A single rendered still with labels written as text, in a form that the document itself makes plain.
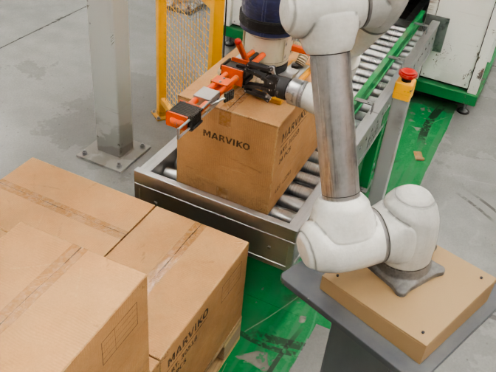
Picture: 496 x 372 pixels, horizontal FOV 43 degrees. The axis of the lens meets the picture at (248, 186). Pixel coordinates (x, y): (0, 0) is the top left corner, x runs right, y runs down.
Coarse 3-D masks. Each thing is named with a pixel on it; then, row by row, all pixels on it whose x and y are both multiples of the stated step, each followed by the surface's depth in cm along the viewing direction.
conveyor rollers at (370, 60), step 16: (400, 32) 392; (416, 32) 396; (368, 48) 376; (384, 48) 373; (368, 64) 354; (400, 64) 356; (352, 80) 342; (384, 80) 343; (176, 160) 267; (304, 176) 265; (288, 192) 260; (304, 192) 257; (272, 208) 246; (288, 208) 253
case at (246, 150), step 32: (192, 96) 230; (224, 128) 229; (256, 128) 223; (288, 128) 230; (192, 160) 244; (224, 160) 237; (256, 160) 230; (288, 160) 244; (224, 192) 246; (256, 192) 238
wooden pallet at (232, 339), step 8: (240, 320) 255; (232, 328) 249; (240, 328) 259; (232, 336) 252; (224, 344) 245; (232, 344) 257; (216, 352) 240; (224, 352) 249; (216, 360) 252; (224, 360) 253; (208, 368) 236; (216, 368) 249
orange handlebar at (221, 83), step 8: (296, 48) 238; (248, 56) 229; (264, 56) 231; (224, 72) 217; (216, 80) 211; (224, 80) 211; (232, 80) 212; (216, 88) 212; (224, 88) 209; (176, 120) 190
